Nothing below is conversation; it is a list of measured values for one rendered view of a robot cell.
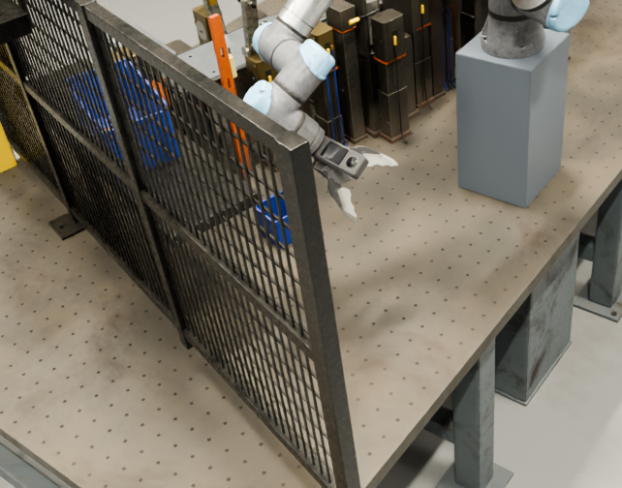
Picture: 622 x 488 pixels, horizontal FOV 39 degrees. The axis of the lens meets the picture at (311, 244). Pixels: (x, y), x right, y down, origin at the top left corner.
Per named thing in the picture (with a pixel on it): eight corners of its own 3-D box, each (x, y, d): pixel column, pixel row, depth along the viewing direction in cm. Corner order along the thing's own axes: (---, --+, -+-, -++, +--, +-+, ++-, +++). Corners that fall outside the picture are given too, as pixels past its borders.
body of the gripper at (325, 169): (349, 153, 190) (309, 120, 184) (367, 161, 182) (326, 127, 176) (328, 182, 190) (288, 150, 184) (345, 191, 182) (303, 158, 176)
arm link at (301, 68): (294, 24, 175) (259, 68, 177) (320, 45, 167) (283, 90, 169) (318, 46, 181) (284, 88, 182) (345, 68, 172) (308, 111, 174)
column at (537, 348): (572, 343, 283) (587, 175, 241) (526, 407, 266) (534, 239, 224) (486, 308, 299) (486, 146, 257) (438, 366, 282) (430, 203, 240)
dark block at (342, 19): (353, 128, 266) (338, -3, 239) (367, 137, 261) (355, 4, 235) (340, 135, 264) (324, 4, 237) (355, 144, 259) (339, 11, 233)
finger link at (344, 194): (348, 217, 192) (338, 177, 188) (359, 224, 186) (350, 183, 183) (334, 222, 191) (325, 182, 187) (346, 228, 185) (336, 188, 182)
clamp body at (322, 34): (332, 134, 266) (317, 18, 242) (355, 147, 259) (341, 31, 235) (315, 142, 264) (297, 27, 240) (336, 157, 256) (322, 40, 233)
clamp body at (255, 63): (281, 155, 261) (262, 46, 238) (299, 168, 254) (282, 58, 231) (263, 165, 258) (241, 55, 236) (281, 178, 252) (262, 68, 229)
